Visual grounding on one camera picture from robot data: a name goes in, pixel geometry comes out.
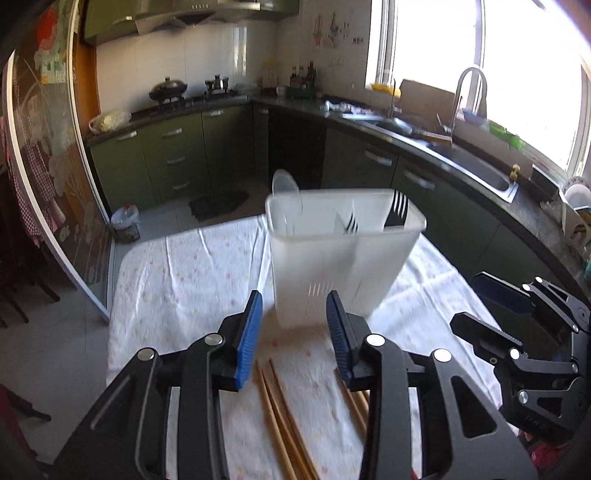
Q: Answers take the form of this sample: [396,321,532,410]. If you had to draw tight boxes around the white plastic bag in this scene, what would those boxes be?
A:
[88,109,131,135]

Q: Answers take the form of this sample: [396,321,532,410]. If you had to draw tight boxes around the green kitchen cabinets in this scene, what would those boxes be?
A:
[85,98,590,295]

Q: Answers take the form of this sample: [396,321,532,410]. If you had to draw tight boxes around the small trash bin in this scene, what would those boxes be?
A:
[110,205,140,243]

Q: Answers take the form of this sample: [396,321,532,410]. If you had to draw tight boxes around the stainless steel sink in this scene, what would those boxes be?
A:
[427,143,519,204]

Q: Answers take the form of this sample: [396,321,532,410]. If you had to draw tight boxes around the steel range hood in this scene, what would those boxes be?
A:
[107,1,281,35]

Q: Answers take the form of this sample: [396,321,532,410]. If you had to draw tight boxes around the glass sliding door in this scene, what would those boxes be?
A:
[2,1,114,319]

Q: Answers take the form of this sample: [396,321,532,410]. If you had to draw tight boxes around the black wok with lid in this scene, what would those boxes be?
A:
[149,77,187,103]

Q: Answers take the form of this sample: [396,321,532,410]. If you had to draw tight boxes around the floral white tablecloth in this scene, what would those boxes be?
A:
[106,217,502,479]

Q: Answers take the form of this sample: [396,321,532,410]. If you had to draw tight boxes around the white plastic utensil holder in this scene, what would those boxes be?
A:
[266,189,427,329]

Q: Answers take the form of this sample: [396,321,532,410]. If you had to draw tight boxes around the wooden cutting board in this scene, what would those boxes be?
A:
[399,79,455,134]

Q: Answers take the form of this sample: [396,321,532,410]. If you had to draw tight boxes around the condiment bottles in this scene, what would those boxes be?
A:
[290,62,317,89]

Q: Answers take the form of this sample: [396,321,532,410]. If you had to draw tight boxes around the brown chopstick red end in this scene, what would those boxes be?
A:
[254,362,297,480]

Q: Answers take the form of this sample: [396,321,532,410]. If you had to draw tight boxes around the red checkered apron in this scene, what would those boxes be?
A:
[0,115,59,248]

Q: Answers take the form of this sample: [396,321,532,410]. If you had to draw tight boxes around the white plastic spoon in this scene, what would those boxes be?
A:
[271,169,300,234]

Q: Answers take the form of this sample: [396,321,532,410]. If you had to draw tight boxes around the brown wooden chopstick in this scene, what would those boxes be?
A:
[269,359,321,480]

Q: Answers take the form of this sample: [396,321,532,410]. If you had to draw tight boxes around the light bamboo chopstick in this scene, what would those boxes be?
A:
[352,391,369,422]
[335,371,368,438]

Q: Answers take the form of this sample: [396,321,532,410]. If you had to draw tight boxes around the pink patterned sleeve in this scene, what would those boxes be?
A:
[530,442,568,475]

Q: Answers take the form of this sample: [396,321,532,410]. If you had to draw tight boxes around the black fork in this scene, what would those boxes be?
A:
[384,190,409,228]

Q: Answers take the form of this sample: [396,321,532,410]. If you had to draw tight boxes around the chrome kitchen faucet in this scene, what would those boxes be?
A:
[450,65,488,132]

